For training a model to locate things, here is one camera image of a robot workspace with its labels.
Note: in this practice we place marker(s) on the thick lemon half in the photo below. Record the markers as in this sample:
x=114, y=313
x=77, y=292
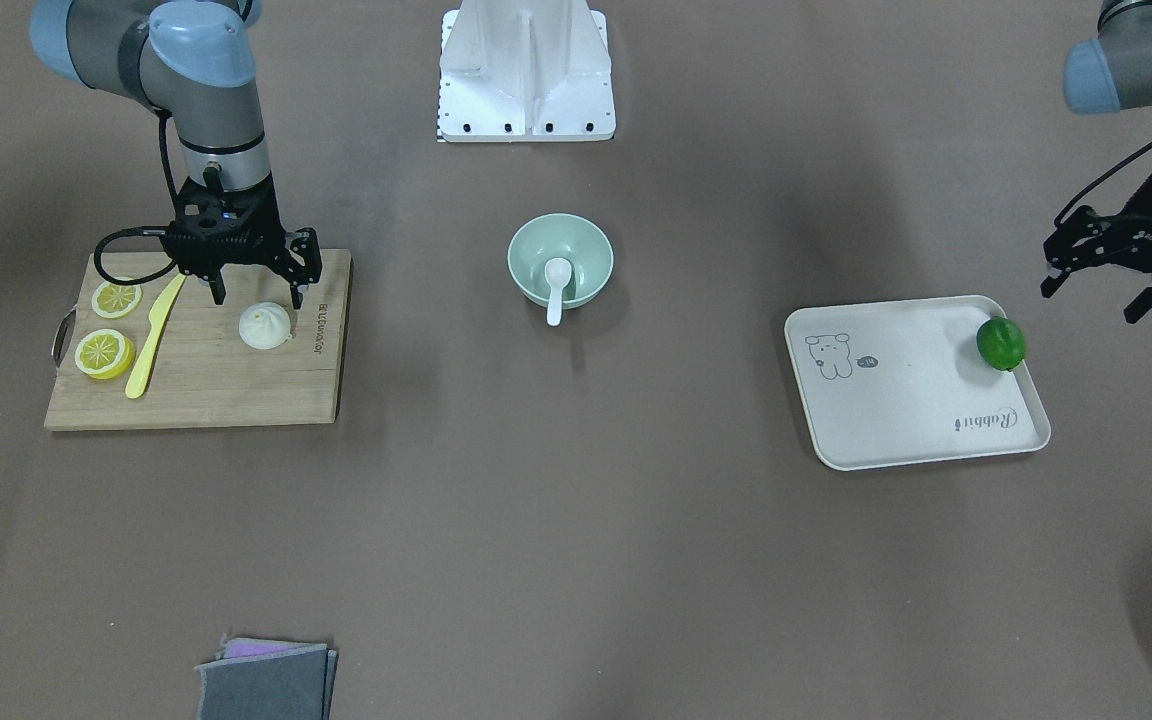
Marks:
x=104, y=354

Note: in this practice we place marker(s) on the mint green bowl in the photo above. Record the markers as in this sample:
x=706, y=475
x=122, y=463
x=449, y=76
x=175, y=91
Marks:
x=560, y=235

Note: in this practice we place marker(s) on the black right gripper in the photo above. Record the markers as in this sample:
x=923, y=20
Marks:
x=302, y=250

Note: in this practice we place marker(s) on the yellow plastic knife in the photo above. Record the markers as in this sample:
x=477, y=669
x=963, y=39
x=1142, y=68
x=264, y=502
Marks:
x=158, y=315

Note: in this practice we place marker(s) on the thin lemon slice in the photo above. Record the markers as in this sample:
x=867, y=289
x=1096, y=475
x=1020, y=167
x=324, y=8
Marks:
x=113, y=301

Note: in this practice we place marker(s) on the white steamed bun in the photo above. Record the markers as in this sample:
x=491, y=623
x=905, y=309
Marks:
x=265, y=326

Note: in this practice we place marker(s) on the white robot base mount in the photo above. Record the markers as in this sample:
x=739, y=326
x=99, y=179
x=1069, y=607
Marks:
x=525, y=72

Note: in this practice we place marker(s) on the folded grey cloth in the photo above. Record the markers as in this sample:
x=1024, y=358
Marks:
x=254, y=678

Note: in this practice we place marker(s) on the white ceramic spoon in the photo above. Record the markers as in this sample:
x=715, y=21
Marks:
x=557, y=274

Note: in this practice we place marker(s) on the green lime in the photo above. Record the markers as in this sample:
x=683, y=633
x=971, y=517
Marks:
x=1001, y=343

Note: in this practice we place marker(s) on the bamboo cutting board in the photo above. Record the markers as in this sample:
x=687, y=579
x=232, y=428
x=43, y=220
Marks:
x=205, y=376

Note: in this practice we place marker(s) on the cream rabbit tray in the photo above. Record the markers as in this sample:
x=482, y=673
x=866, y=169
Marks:
x=901, y=382

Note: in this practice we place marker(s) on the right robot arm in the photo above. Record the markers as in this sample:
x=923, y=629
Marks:
x=191, y=62

